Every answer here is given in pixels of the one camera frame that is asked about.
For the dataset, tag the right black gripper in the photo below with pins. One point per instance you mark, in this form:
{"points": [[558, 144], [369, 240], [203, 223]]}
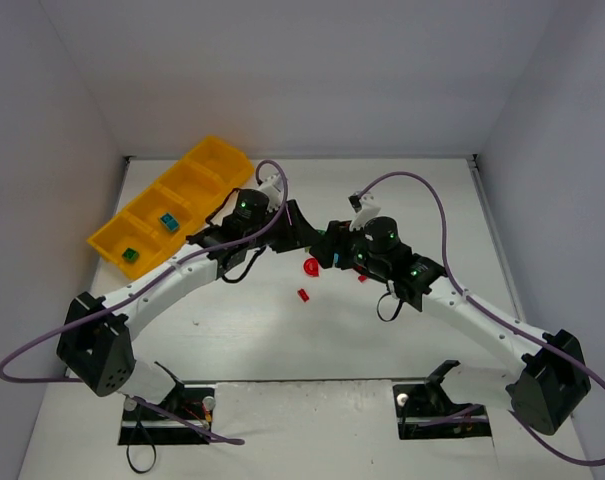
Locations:
{"points": [[339, 245]]}

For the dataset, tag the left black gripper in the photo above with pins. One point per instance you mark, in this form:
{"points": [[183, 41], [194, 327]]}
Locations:
{"points": [[290, 226]]}

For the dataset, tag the red arch lego piece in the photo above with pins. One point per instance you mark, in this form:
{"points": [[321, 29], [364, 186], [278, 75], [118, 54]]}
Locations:
{"points": [[311, 267]]}

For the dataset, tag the light blue lego brick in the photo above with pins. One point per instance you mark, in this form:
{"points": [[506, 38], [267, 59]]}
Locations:
{"points": [[169, 222]]}

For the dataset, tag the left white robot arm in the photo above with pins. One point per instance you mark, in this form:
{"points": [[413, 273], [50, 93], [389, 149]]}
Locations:
{"points": [[96, 344]]}

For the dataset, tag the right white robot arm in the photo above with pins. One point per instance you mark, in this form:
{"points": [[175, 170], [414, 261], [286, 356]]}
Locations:
{"points": [[543, 384]]}

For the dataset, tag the small red lego brick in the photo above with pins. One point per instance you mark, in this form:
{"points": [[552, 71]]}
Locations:
{"points": [[303, 295]]}

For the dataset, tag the green lego in bin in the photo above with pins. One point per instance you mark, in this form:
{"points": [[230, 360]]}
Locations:
{"points": [[130, 255]]}

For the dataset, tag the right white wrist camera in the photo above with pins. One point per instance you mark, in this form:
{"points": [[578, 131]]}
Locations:
{"points": [[365, 207]]}

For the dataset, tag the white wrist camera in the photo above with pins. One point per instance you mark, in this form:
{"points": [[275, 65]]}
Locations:
{"points": [[273, 188], [365, 207]]}

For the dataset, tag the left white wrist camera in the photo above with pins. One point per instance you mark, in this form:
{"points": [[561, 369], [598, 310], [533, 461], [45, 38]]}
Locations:
{"points": [[273, 188]]}

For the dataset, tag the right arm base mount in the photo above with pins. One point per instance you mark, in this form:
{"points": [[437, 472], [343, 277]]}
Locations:
{"points": [[424, 411]]}

